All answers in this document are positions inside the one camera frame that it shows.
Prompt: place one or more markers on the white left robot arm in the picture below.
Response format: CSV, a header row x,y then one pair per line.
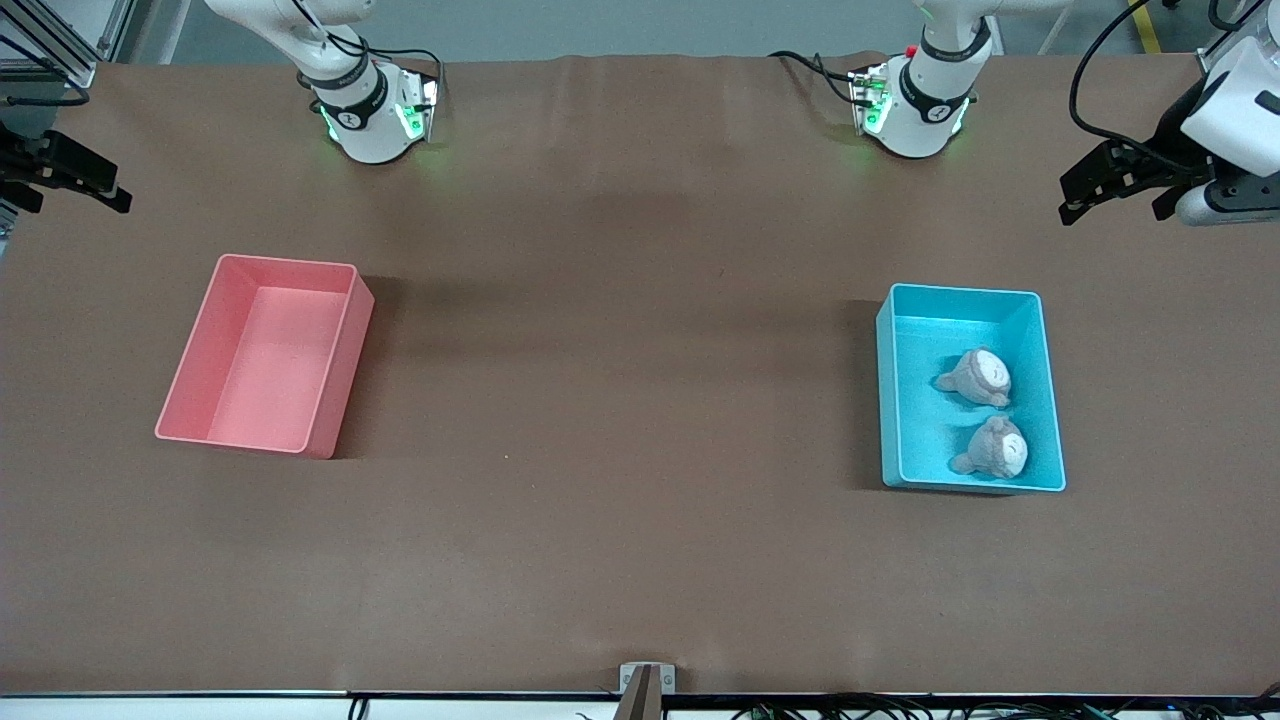
x,y
925,95

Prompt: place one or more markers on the pink plastic box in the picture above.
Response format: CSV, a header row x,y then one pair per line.
x,y
270,370

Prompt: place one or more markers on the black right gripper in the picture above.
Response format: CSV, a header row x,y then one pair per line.
x,y
18,164

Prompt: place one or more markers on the white table edge rail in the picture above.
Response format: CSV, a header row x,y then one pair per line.
x,y
200,710

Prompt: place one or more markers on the blue plastic box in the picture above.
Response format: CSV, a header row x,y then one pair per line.
x,y
920,420

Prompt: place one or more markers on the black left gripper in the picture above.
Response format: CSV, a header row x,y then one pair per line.
x,y
1169,133

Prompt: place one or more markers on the grey white plush toy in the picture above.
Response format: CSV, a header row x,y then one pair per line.
x,y
1000,450
980,375

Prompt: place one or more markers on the grey metal bracket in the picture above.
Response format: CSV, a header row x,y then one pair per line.
x,y
628,678

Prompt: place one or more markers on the aluminium frame profile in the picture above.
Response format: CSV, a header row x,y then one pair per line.
x,y
1215,62
70,65

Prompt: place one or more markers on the brown post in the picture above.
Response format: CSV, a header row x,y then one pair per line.
x,y
640,700

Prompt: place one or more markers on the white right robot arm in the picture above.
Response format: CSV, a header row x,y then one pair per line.
x,y
365,110

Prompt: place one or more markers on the brown table cover mat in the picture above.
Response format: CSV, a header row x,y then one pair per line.
x,y
640,250

